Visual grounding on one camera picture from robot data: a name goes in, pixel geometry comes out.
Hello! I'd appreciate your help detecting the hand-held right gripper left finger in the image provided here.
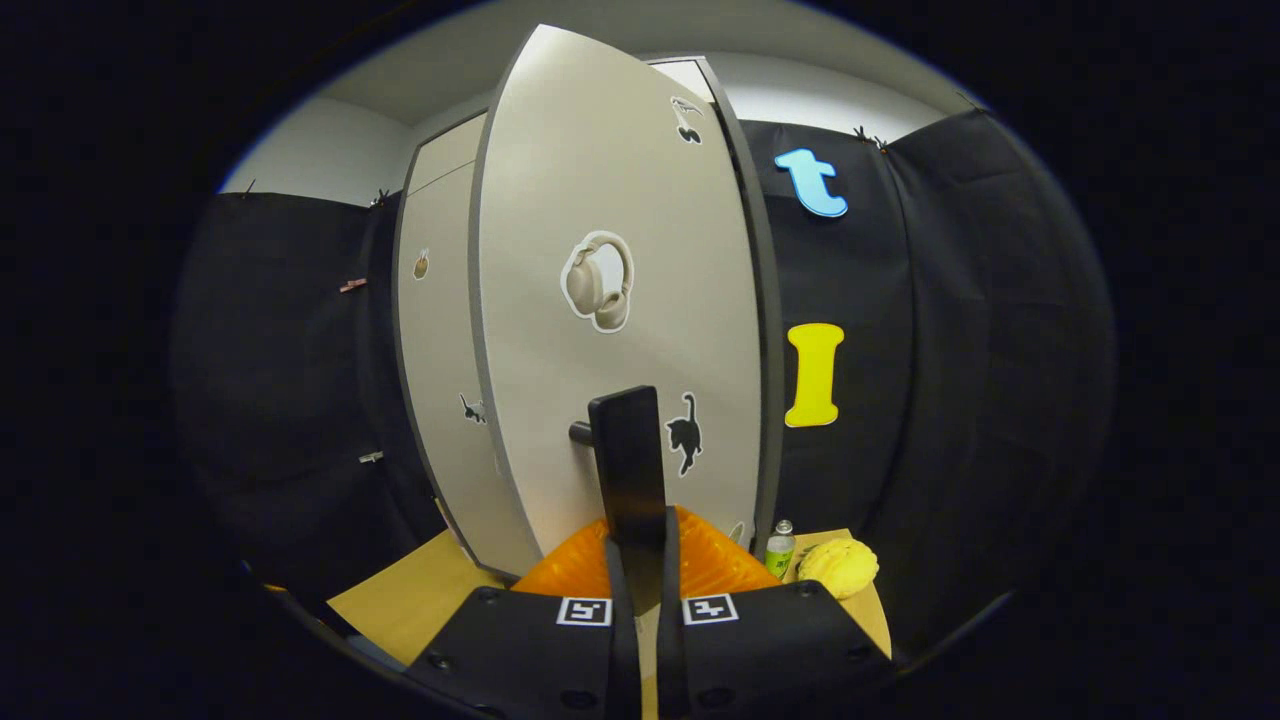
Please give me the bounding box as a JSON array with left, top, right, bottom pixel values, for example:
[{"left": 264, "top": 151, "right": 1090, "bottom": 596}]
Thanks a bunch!
[{"left": 405, "top": 515, "right": 641, "bottom": 720}]

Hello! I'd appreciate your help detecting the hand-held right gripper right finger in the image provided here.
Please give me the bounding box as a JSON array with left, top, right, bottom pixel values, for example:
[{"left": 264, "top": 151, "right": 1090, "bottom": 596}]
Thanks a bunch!
[{"left": 655, "top": 505, "right": 896, "bottom": 720}]

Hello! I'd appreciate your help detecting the black door handle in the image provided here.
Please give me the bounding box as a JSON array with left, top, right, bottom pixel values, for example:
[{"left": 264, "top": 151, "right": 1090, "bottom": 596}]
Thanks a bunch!
[{"left": 570, "top": 385, "right": 669, "bottom": 616}]

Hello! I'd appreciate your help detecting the beige cabinet door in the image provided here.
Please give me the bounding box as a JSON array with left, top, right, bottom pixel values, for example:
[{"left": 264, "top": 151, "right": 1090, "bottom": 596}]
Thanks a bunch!
[
  {"left": 395, "top": 160, "right": 541, "bottom": 579},
  {"left": 468, "top": 24, "right": 766, "bottom": 586}
]

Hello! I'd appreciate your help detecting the beige double-door shoe cabinet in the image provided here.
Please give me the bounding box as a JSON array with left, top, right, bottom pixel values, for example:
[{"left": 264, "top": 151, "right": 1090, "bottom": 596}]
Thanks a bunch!
[{"left": 392, "top": 55, "right": 786, "bottom": 586}]

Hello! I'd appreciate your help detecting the green drink bottle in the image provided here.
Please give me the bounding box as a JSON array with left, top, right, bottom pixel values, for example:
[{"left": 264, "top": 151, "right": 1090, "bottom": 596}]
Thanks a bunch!
[{"left": 765, "top": 519, "right": 797, "bottom": 581}]

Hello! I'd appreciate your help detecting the yellow bumpy object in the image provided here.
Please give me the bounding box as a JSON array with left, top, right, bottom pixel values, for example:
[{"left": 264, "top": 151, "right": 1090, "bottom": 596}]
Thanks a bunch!
[{"left": 797, "top": 538, "right": 881, "bottom": 601}]

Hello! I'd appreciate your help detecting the black backdrop cloth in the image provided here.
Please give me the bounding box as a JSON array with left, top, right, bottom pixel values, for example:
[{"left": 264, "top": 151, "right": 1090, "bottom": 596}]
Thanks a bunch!
[{"left": 170, "top": 108, "right": 1116, "bottom": 661}]

